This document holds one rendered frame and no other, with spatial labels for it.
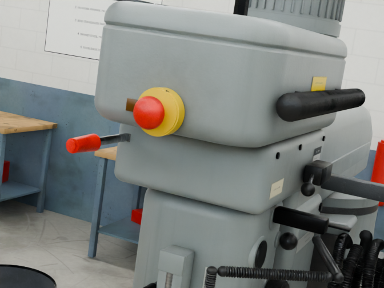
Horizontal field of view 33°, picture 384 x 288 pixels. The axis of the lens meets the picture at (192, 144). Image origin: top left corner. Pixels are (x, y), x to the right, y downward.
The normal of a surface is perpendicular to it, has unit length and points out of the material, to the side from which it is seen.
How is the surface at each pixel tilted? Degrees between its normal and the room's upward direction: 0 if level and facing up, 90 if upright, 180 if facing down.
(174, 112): 90
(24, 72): 90
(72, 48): 90
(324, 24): 90
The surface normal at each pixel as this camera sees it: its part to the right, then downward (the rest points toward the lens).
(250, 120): 0.26, 0.19
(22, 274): -0.07, 0.09
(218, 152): -0.41, 0.09
